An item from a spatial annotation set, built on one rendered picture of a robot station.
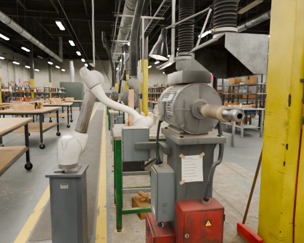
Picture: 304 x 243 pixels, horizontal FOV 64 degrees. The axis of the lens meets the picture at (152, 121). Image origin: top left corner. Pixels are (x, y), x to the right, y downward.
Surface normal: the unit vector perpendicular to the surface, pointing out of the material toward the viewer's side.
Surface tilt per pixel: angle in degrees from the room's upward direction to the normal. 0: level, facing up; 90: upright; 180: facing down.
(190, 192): 90
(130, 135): 90
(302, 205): 90
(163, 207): 90
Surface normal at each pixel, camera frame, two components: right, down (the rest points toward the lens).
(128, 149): 0.19, 0.11
